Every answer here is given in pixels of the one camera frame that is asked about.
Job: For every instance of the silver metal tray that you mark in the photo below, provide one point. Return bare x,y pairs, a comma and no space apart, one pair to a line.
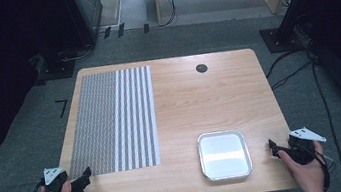
224,155

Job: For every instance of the person's right hand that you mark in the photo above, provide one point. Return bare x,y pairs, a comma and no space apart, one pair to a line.
306,176

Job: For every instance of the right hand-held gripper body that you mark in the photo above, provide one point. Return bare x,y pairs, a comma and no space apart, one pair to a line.
302,149

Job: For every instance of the black stand base with pole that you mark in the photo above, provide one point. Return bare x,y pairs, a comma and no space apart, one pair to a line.
56,66

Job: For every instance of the dark cabinet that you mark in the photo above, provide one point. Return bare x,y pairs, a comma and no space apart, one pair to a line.
89,9

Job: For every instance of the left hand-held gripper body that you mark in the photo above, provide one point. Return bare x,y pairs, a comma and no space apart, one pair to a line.
57,187

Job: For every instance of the black stand base plate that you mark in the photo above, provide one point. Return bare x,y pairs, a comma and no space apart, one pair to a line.
282,40

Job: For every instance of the black round table grommet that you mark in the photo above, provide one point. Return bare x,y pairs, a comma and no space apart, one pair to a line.
201,68

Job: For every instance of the grey striped woven placemat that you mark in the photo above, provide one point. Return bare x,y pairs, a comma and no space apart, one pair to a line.
108,121

